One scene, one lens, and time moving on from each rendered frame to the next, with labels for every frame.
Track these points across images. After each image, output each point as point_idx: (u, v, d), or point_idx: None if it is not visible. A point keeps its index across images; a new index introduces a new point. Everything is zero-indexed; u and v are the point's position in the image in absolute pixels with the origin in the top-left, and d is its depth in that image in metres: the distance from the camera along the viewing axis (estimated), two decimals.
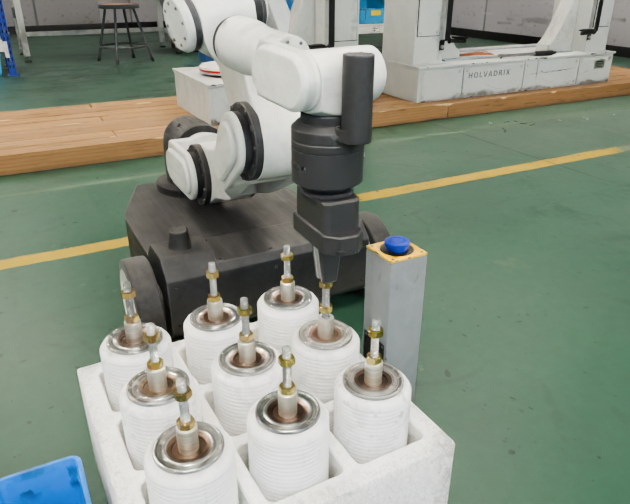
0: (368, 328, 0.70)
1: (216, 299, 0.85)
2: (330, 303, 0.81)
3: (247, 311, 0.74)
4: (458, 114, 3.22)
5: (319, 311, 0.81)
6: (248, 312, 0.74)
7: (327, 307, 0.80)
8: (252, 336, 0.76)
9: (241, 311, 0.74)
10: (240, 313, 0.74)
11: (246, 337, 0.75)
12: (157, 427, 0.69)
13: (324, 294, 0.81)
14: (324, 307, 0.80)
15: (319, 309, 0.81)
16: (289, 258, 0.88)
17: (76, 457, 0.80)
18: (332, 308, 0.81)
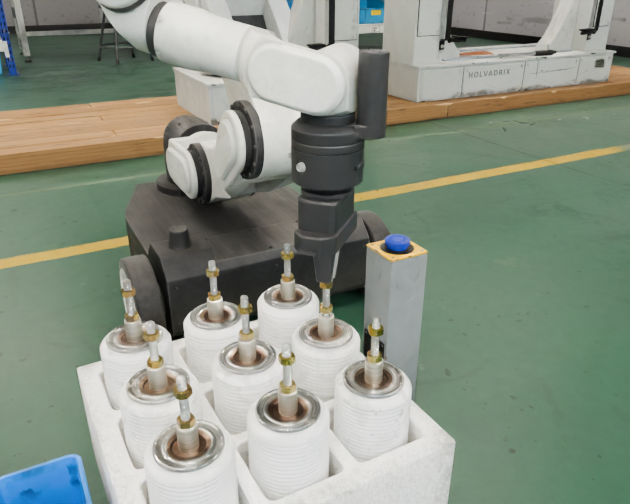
0: (368, 326, 0.70)
1: (216, 297, 0.85)
2: (320, 304, 0.81)
3: (247, 309, 0.74)
4: (458, 114, 3.21)
5: (331, 312, 0.81)
6: (248, 310, 0.74)
7: None
8: (252, 334, 0.76)
9: (242, 309, 0.74)
10: (240, 311, 0.74)
11: (246, 335, 0.75)
12: (157, 425, 0.69)
13: (324, 297, 0.80)
14: (331, 304, 0.81)
15: (330, 311, 0.81)
16: (289, 257, 0.88)
17: (76, 456, 0.79)
18: (320, 307, 0.82)
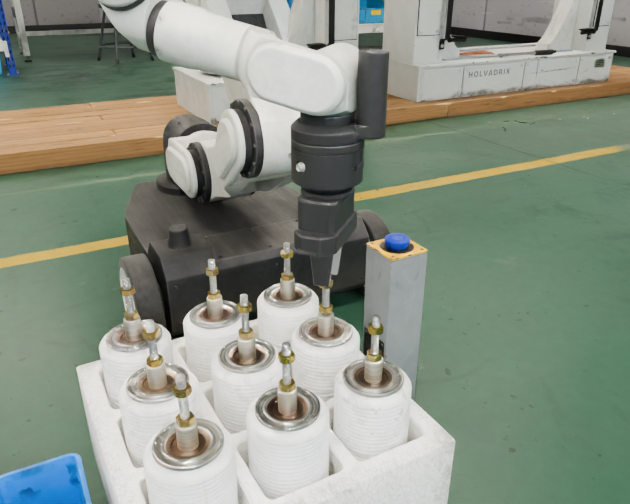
0: (368, 325, 0.70)
1: (216, 296, 0.85)
2: (330, 303, 0.81)
3: (247, 308, 0.73)
4: (458, 114, 3.21)
5: (319, 311, 0.81)
6: (248, 309, 0.74)
7: (326, 307, 0.80)
8: (252, 333, 0.76)
9: (241, 308, 0.73)
10: (240, 310, 0.74)
11: (246, 334, 0.75)
12: (157, 424, 0.69)
13: (325, 294, 0.81)
14: (323, 307, 0.80)
15: (319, 309, 0.81)
16: (289, 255, 0.88)
17: (75, 455, 0.79)
18: (332, 309, 0.81)
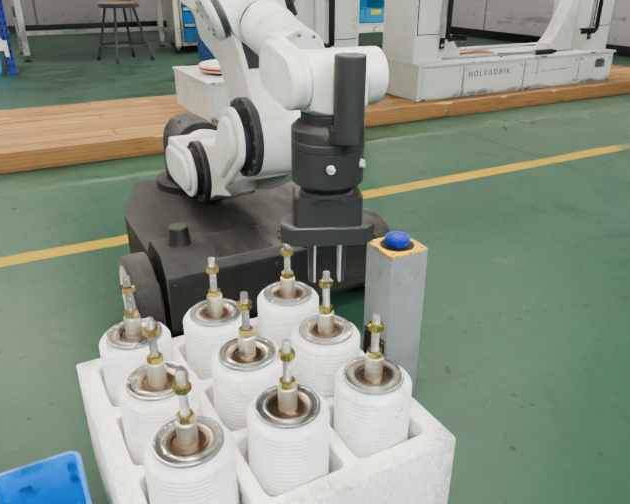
0: (368, 322, 0.70)
1: (216, 294, 0.85)
2: (331, 304, 0.81)
3: (247, 306, 0.73)
4: (458, 113, 3.21)
5: (319, 309, 0.81)
6: (248, 306, 0.74)
7: (325, 307, 0.80)
8: (252, 331, 0.76)
9: (241, 305, 0.73)
10: (240, 308, 0.74)
11: (246, 332, 0.75)
12: (157, 421, 0.69)
13: (326, 294, 0.81)
14: (322, 307, 0.80)
15: (319, 307, 0.81)
16: (289, 253, 0.88)
17: (75, 453, 0.79)
18: (332, 309, 0.81)
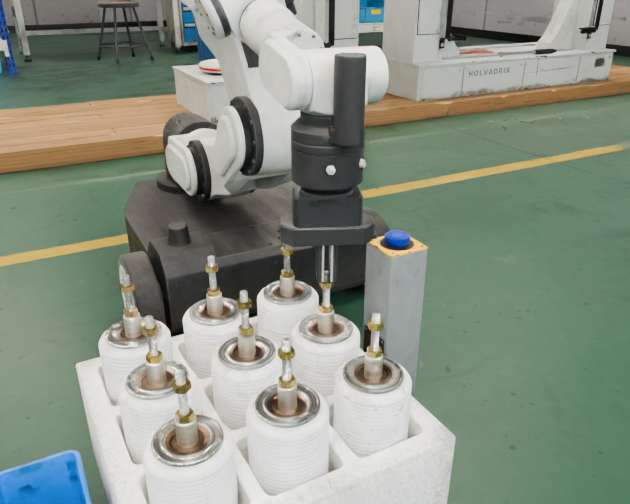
0: (368, 321, 0.70)
1: (215, 293, 0.85)
2: (325, 308, 0.80)
3: (247, 304, 0.73)
4: (458, 113, 3.21)
5: (328, 306, 0.82)
6: (247, 305, 0.73)
7: (322, 304, 0.81)
8: (252, 330, 0.76)
9: (241, 304, 0.73)
10: (240, 306, 0.73)
11: (246, 331, 0.75)
12: (156, 420, 0.69)
13: (328, 296, 0.80)
14: None
15: (330, 306, 0.82)
16: (289, 252, 0.88)
17: (75, 452, 0.79)
18: (322, 312, 0.80)
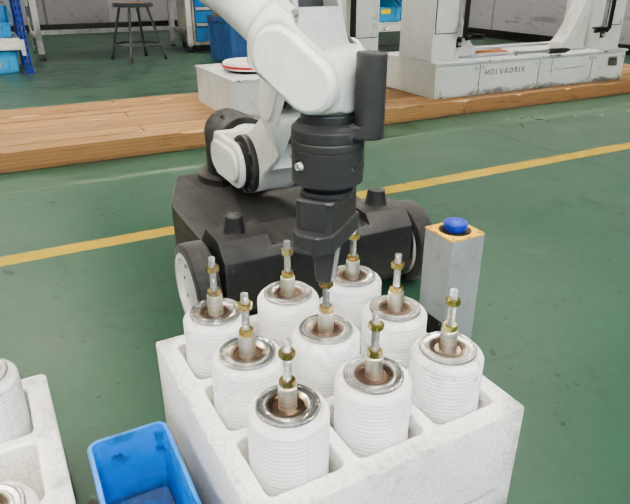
0: (446, 298, 0.75)
1: (290, 275, 0.90)
2: (396, 288, 0.85)
3: None
4: (474, 111, 3.26)
5: (398, 287, 0.87)
6: None
7: (392, 284, 0.86)
8: None
9: (332, 280, 0.79)
10: (332, 283, 0.79)
11: (331, 303, 0.81)
12: (250, 389, 0.74)
13: (399, 277, 0.85)
14: (393, 283, 0.87)
15: (399, 286, 0.87)
16: (356, 237, 0.93)
17: (162, 423, 0.84)
18: (393, 292, 0.86)
